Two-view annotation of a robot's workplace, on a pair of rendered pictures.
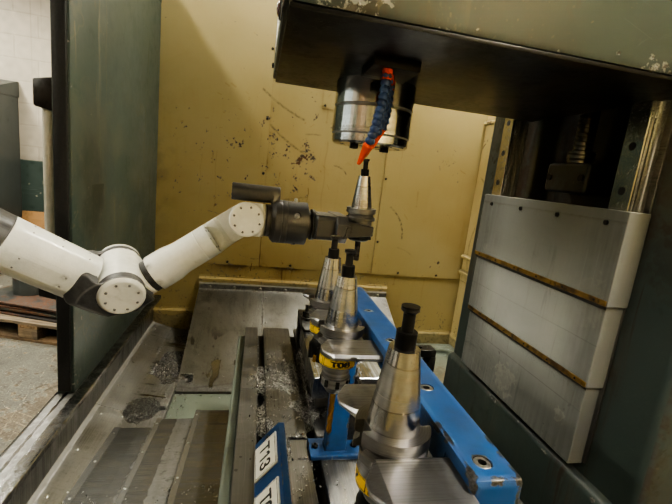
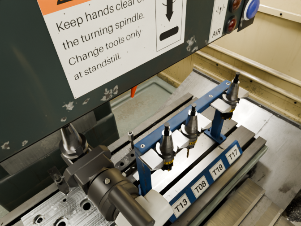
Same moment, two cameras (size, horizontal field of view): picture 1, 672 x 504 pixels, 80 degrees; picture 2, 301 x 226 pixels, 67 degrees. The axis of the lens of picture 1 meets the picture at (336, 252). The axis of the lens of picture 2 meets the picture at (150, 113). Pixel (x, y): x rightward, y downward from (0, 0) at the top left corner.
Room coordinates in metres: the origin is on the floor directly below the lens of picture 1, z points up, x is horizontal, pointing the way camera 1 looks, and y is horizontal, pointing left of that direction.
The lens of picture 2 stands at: (0.85, 0.34, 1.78)
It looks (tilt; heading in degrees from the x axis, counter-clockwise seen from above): 45 degrees down; 243
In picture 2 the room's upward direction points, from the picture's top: 4 degrees counter-clockwise
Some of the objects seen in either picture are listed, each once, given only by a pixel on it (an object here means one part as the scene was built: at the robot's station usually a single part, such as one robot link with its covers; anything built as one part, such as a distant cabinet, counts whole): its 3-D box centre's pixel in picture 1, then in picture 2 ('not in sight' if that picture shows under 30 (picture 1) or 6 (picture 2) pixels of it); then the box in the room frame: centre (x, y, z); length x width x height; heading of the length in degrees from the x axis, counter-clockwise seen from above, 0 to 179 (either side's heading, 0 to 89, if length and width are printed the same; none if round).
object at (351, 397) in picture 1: (373, 399); (221, 106); (0.36, -0.05, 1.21); 0.07 x 0.05 x 0.01; 102
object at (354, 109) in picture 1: (372, 116); not in sight; (0.86, -0.04, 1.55); 0.16 x 0.16 x 0.12
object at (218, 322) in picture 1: (301, 342); not in sight; (1.51, 0.10, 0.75); 0.89 x 0.67 x 0.26; 102
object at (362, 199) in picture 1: (362, 192); (68, 133); (0.86, -0.04, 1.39); 0.04 x 0.04 x 0.07
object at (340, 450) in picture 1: (342, 380); (144, 175); (0.69, -0.04, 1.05); 0.10 x 0.05 x 0.30; 102
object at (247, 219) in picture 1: (259, 213); (134, 209); (0.80, 0.16, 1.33); 0.11 x 0.11 x 0.11; 14
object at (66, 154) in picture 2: (360, 213); (74, 145); (0.86, -0.04, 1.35); 0.06 x 0.06 x 0.03
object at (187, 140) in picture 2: (333, 317); (178, 139); (0.57, -0.01, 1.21); 0.07 x 0.05 x 0.01; 102
